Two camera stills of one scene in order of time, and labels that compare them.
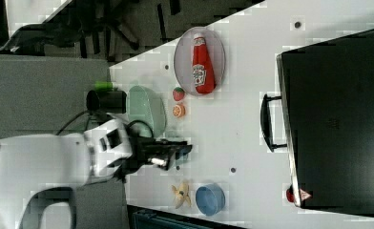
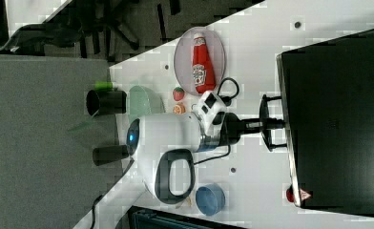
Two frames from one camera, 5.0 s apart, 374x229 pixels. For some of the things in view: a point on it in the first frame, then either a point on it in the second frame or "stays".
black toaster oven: [335, 102] stays
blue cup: [210, 198] stays
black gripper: [156, 153] → [233, 127]
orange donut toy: [178, 111] stays
